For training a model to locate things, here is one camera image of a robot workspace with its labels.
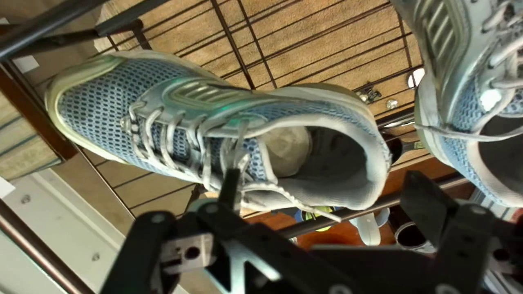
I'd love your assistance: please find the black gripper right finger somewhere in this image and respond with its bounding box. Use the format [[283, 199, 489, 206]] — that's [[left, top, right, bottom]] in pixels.
[[402, 170, 500, 294]]

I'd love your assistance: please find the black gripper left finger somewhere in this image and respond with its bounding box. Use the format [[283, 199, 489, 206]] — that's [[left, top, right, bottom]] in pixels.
[[100, 168, 307, 294]]

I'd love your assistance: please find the grey blue running shoe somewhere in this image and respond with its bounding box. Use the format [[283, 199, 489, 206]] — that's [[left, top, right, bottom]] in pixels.
[[43, 49, 396, 225], [391, 0, 523, 209]]

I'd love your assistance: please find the dark coffee mug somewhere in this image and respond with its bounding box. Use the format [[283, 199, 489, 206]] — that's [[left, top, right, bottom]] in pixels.
[[394, 219, 438, 253]]

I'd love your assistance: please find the white plastic cup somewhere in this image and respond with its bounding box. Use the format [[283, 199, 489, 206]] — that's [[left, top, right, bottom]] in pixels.
[[348, 209, 392, 248]]

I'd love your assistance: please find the yellow tennis ball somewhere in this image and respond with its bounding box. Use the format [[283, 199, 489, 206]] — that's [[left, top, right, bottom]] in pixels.
[[304, 206, 335, 233]]

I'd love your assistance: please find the round metal lid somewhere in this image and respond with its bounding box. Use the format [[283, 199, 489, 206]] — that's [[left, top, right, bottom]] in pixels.
[[407, 67, 427, 90]]

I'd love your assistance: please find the black binder clip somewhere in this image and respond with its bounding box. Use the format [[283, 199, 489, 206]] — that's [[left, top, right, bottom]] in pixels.
[[356, 80, 384, 106]]

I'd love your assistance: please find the black wire shoe rack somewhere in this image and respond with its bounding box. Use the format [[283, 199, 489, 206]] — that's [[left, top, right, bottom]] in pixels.
[[0, 0, 523, 242]]

